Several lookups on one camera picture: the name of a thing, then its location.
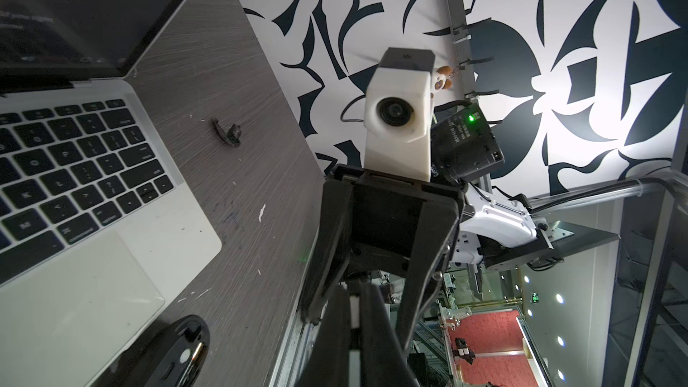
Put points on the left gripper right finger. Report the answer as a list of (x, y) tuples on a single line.
[(383, 362)]

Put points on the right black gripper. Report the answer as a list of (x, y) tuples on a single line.
[(371, 221)]

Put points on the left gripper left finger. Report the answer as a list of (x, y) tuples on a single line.
[(328, 365)]

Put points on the black wireless mouse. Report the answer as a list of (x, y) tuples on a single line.
[(165, 355)]

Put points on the black usb mouse receiver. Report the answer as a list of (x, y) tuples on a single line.
[(231, 136)]

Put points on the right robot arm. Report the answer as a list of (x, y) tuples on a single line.
[(497, 231)]

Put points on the silver laptop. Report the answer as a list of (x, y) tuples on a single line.
[(100, 232)]

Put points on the plush cat toy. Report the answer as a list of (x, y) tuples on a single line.
[(442, 78)]

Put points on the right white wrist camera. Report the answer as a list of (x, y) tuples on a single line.
[(398, 114)]

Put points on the black hook rail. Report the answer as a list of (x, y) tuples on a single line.
[(465, 63)]

